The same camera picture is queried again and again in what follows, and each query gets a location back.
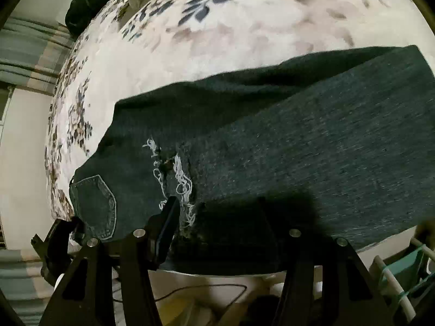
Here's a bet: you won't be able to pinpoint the floral printed blanket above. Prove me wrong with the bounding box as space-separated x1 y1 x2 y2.
44 0 435 255

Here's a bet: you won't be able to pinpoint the dark denim ripped pants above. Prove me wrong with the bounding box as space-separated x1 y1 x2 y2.
69 45 435 275

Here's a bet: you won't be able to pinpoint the striped curtain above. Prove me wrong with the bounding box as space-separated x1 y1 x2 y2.
0 17 74 93

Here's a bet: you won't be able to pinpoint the green and white rack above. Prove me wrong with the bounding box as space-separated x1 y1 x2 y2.
370 226 435 323

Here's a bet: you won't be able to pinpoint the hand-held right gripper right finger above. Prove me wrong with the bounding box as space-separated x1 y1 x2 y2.
256 197 402 326

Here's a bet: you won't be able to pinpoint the dark green cloth pile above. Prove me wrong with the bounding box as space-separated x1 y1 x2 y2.
64 0 130 39

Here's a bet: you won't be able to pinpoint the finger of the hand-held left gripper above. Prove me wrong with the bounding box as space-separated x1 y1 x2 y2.
30 218 83 287

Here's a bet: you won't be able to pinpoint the black cable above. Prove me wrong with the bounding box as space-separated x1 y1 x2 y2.
112 283 248 303

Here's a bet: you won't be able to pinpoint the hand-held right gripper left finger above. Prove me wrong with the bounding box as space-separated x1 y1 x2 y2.
39 196 180 326

